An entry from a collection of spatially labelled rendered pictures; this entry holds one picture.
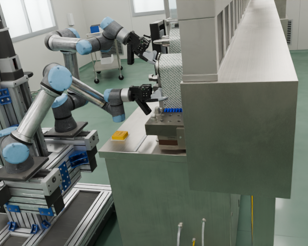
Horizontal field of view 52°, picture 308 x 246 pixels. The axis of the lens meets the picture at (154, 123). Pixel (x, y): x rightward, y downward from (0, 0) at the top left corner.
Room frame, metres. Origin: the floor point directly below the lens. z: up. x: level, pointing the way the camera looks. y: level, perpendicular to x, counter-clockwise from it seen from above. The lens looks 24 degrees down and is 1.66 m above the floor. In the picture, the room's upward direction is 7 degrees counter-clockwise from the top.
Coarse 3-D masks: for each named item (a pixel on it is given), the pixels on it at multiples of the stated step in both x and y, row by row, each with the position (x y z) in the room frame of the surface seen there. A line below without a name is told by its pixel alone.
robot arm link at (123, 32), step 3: (120, 30) 1.72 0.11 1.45; (123, 30) 1.72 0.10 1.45; (126, 30) 1.73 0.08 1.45; (120, 33) 1.71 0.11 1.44; (123, 33) 1.71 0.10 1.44; (126, 33) 1.71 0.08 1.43; (129, 33) 1.73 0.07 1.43; (117, 36) 1.72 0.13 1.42; (120, 36) 1.71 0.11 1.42; (123, 36) 1.71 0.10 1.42; (126, 36) 1.71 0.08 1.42; (117, 39) 1.72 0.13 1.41; (120, 39) 1.71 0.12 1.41; (123, 39) 1.71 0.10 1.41
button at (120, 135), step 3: (117, 132) 1.61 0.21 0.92; (120, 132) 1.60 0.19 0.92; (123, 132) 1.60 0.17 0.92; (126, 132) 1.59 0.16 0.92; (114, 135) 1.57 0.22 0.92; (117, 135) 1.57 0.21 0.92; (120, 135) 1.56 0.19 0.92; (123, 135) 1.56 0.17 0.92; (126, 135) 1.58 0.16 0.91; (114, 138) 1.56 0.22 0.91; (117, 138) 1.56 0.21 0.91; (120, 138) 1.55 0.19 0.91; (123, 138) 1.55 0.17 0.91
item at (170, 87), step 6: (162, 78) 1.59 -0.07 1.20; (168, 78) 1.58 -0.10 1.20; (174, 78) 1.57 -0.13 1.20; (180, 78) 1.56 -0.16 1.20; (162, 84) 1.59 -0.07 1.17; (168, 84) 1.58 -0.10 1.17; (174, 84) 1.57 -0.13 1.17; (162, 90) 1.60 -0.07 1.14; (168, 90) 1.58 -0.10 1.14; (174, 90) 1.57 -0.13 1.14; (162, 96) 1.60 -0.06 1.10; (168, 96) 1.59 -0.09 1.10; (174, 96) 1.57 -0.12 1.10; (180, 96) 1.56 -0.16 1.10; (168, 102) 1.59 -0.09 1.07; (174, 102) 1.58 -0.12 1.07; (180, 102) 1.56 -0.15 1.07
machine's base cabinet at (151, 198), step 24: (120, 168) 1.42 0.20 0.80; (144, 168) 1.38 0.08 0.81; (168, 168) 1.33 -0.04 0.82; (120, 192) 1.43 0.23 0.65; (144, 192) 1.38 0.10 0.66; (168, 192) 1.34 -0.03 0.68; (192, 192) 1.29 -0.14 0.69; (120, 216) 1.44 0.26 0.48; (144, 216) 1.39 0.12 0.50; (168, 216) 1.34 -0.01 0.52; (192, 216) 1.30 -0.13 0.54; (216, 216) 1.25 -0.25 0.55; (144, 240) 1.40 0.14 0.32; (168, 240) 1.35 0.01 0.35; (216, 240) 1.26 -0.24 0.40
